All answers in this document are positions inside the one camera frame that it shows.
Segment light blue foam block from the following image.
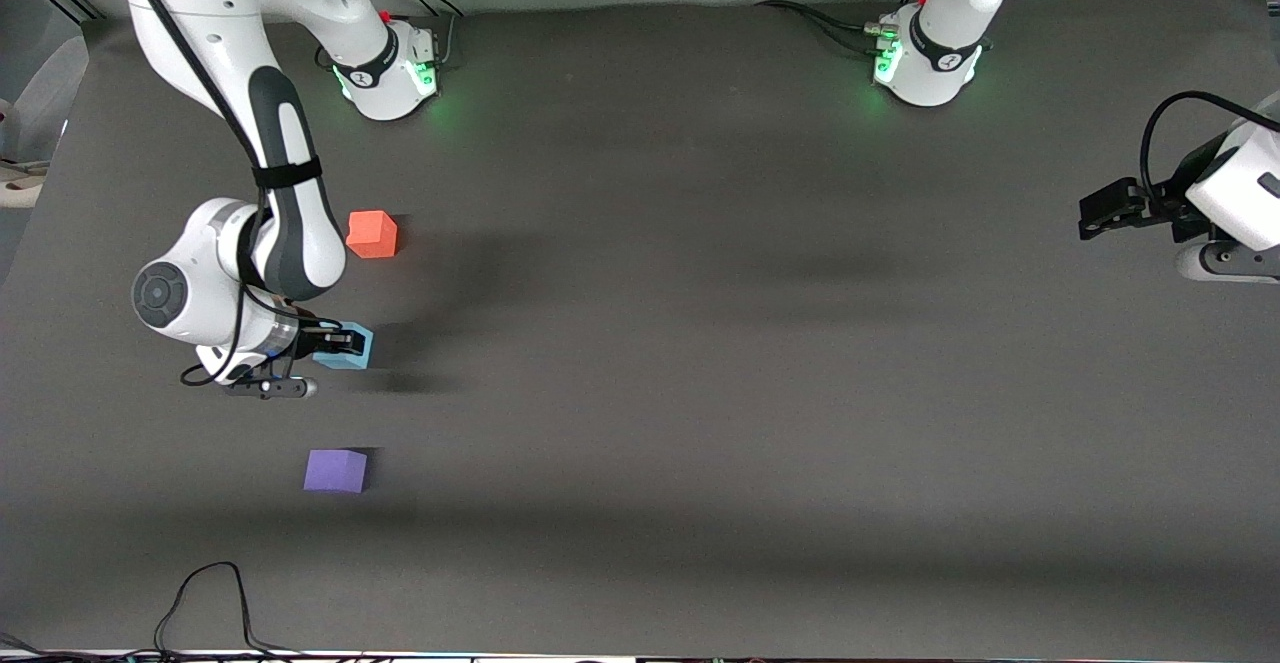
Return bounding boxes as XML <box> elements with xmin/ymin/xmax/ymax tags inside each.
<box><xmin>312</xmin><ymin>323</ymin><xmax>375</xmax><ymax>372</ymax></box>

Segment orange foam block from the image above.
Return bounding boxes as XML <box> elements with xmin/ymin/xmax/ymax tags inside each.
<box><xmin>345</xmin><ymin>210</ymin><xmax>399</xmax><ymax>260</ymax></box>

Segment purple foam block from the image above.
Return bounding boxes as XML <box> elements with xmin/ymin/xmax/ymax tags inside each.
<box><xmin>303</xmin><ymin>448</ymin><xmax>369</xmax><ymax>495</ymax></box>

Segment dark grey table mat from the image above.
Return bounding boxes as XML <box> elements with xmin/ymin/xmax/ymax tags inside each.
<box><xmin>0</xmin><ymin>0</ymin><xmax>1280</xmax><ymax>660</ymax></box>

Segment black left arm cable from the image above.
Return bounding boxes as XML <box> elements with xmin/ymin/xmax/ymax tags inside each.
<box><xmin>1139</xmin><ymin>90</ymin><xmax>1280</xmax><ymax>206</ymax></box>

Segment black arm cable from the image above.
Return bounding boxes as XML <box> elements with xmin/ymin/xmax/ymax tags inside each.
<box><xmin>1139</xmin><ymin>90</ymin><xmax>1280</xmax><ymax>206</ymax></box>
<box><xmin>125</xmin><ymin>0</ymin><xmax>346</xmax><ymax>388</ymax></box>

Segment thin black looped cable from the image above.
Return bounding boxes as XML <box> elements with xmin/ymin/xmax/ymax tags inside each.
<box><xmin>153</xmin><ymin>561</ymin><xmax>301</xmax><ymax>660</ymax></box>

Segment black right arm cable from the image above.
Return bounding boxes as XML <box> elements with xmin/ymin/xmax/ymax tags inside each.
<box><xmin>125</xmin><ymin>0</ymin><xmax>346</xmax><ymax>388</ymax></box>

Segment black left base cable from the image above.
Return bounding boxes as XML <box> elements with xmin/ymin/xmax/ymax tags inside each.
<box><xmin>752</xmin><ymin>0</ymin><xmax>893</xmax><ymax>56</ymax></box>

